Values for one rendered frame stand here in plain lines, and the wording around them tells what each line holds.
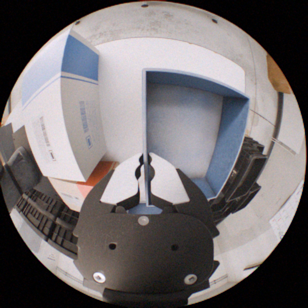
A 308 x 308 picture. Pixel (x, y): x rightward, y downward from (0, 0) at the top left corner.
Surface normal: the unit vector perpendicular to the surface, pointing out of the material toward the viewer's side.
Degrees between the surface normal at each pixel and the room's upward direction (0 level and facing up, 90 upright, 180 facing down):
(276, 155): 90
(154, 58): 0
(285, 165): 90
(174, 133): 0
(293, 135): 90
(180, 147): 0
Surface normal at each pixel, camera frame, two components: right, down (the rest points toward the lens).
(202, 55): 0.04, 0.49
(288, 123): -1.00, 0.00
